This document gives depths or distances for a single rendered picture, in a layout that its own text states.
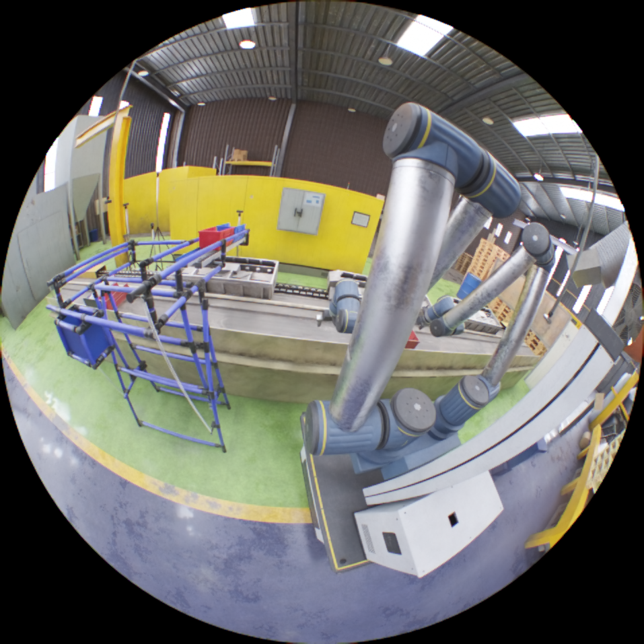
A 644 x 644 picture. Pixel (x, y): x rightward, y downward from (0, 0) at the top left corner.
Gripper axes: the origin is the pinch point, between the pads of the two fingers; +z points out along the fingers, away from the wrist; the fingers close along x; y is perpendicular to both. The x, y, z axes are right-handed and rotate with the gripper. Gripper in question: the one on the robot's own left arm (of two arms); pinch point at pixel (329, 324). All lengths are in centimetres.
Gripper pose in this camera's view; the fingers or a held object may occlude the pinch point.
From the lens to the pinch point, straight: 124.4
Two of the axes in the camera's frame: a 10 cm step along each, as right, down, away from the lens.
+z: -2.2, 4.6, 8.6
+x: -9.7, -0.1, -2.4
